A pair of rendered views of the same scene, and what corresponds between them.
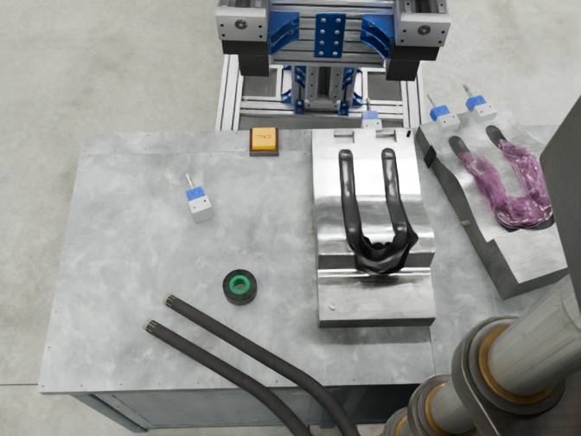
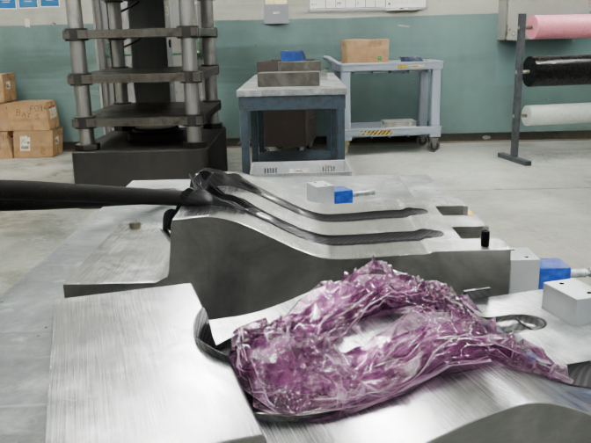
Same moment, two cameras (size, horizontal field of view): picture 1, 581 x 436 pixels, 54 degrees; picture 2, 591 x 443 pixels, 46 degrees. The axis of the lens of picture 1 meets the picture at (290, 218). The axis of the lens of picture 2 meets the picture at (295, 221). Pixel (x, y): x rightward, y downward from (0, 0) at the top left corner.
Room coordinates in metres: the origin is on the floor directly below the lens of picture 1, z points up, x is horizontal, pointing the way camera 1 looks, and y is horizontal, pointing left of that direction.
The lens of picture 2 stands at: (0.69, -1.05, 1.12)
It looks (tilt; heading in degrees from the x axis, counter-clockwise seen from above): 15 degrees down; 92
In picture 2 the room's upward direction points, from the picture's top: 1 degrees counter-clockwise
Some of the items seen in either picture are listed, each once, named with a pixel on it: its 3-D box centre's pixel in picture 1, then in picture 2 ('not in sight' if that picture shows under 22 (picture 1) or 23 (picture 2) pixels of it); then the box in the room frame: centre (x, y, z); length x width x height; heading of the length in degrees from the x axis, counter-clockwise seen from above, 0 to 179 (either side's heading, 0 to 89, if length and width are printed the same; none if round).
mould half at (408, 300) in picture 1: (368, 218); (287, 239); (0.66, -0.19, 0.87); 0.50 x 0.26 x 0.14; 1
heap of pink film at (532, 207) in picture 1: (510, 178); (388, 325); (0.75, -0.54, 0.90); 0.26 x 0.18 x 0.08; 18
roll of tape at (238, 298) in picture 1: (239, 287); not in sight; (0.50, 0.12, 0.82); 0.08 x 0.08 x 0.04
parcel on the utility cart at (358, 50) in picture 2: not in sight; (364, 54); (1.18, 5.83, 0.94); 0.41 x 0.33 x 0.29; 8
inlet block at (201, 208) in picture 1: (194, 194); (343, 195); (0.75, 0.24, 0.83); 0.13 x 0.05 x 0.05; 23
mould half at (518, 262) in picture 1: (507, 188); (387, 379); (0.75, -0.55, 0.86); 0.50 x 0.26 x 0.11; 18
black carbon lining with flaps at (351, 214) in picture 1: (375, 201); (298, 204); (0.67, -0.20, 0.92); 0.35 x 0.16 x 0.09; 1
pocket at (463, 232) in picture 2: (385, 139); (474, 247); (0.88, -0.25, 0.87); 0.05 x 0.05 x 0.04; 1
